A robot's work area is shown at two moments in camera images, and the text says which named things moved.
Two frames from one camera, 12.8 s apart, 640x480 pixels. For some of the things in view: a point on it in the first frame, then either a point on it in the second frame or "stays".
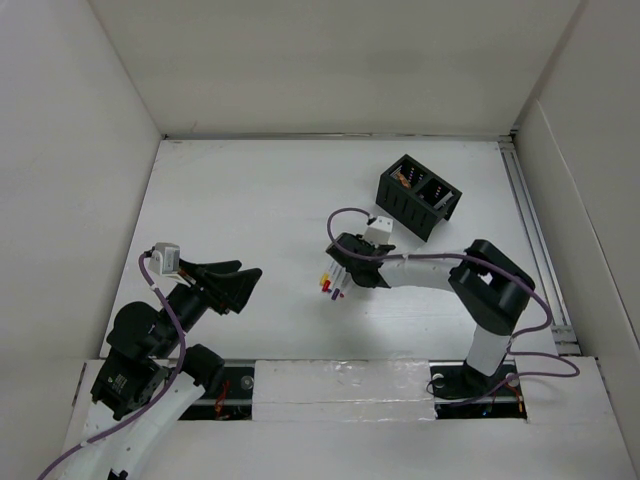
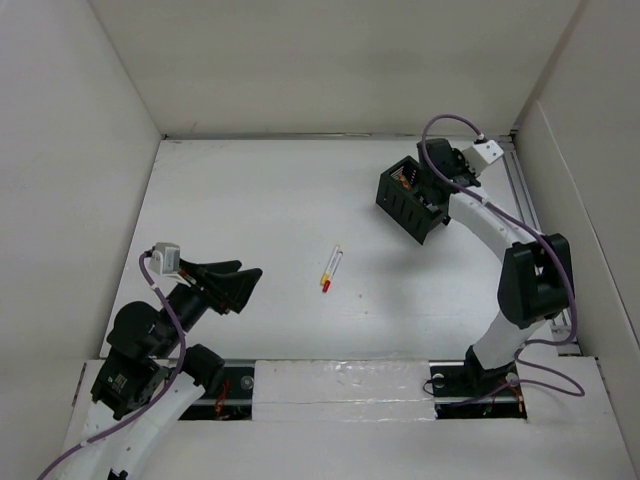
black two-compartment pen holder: x=416 y=197 stays
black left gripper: x=234 y=287 stays
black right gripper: x=362 y=241 → x=457 y=157
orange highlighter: x=403 y=180 stays
